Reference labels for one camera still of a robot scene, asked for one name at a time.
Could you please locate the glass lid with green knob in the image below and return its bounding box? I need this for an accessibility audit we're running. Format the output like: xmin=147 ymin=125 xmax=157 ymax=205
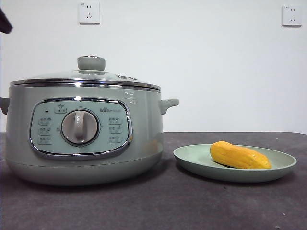
xmin=9 ymin=55 xmax=161 ymax=92

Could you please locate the yellow corn cob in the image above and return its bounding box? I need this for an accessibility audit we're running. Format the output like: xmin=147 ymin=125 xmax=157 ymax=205
xmin=210 ymin=140 xmax=272 ymax=170

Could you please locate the pale green electric steamer pot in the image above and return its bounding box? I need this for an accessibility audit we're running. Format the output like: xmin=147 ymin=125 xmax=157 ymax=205
xmin=0 ymin=83 xmax=179 ymax=186

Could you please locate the pale green round plate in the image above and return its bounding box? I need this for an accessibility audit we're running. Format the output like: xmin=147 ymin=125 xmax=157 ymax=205
xmin=173 ymin=143 xmax=297 ymax=183

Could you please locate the white wall socket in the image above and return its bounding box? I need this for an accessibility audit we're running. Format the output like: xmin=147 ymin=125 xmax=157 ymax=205
xmin=282 ymin=4 xmax=302 ymax=27
xmin=78 ymin=1 xmax=101 ymax=24

